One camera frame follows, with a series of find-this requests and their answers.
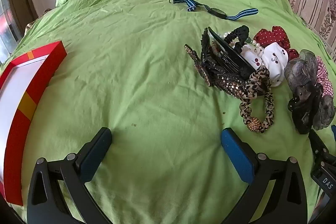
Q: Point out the black claw hair clip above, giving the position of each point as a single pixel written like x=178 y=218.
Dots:
x=231 y=56

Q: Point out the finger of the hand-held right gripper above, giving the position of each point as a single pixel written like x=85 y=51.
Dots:
x=319 y=145
x=334 y=131

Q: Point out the leopard print scrunchie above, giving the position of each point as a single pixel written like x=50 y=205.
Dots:
x=269 y=108

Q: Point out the rhinestone hair clip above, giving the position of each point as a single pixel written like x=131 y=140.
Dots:
x=202 y=69

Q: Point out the pink checkered scrunchie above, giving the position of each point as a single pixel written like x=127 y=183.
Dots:
x=324 y=74

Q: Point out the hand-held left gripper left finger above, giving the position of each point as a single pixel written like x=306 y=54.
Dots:
x=94 y=158

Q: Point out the black bow hair clip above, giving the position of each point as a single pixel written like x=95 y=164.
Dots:
x=304 y=106

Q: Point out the white cherry print scrunchie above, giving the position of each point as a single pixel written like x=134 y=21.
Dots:
x=274 y=61

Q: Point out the striped sofa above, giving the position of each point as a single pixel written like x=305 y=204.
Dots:
x=312 y=1

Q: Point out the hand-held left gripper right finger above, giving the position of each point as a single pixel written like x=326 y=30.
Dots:
x=237 y=155

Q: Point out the black leaf hair clip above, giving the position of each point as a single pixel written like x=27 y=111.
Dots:
x=208 y=53

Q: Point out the red polka dot scrunchie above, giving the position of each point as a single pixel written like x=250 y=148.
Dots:
x=265 y=36

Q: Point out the green blanket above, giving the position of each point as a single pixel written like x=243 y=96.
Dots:
x=131 y=69

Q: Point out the black scrunchie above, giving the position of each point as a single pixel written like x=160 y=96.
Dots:
x=241 y=31

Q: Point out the red gift box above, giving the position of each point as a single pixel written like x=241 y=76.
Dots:
x=39 y=77

